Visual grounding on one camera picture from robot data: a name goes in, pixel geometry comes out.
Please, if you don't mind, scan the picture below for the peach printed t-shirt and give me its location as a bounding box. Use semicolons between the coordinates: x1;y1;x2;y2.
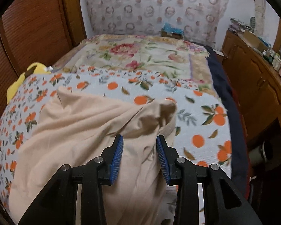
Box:
9;87;177;224

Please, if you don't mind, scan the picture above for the orange fruit print bedsheet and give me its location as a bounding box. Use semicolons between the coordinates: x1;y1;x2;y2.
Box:
0;67;231;224

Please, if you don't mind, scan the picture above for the floral quilt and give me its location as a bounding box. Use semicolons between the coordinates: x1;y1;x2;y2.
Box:
53;34;218;97

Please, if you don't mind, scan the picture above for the wooden sideboard cabinet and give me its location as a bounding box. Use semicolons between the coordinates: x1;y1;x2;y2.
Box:
222;30;281;142

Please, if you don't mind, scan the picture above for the yellow Pikachu plush toy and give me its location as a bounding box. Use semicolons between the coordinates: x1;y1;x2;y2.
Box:
6;62;53;104

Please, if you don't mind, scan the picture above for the cardboard box on cabinet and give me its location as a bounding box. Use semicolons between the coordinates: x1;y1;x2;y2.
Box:
238;30;268;52

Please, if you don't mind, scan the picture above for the brown louvered wardrobe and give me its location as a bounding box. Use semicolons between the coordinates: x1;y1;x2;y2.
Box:
0;0;86;118

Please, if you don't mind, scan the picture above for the circle patterned lace curtain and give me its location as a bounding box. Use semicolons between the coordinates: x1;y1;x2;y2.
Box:
86;0;229;46

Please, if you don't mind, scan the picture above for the tied beige window curtain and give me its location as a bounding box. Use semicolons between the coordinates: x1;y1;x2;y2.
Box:
254;0;266;36

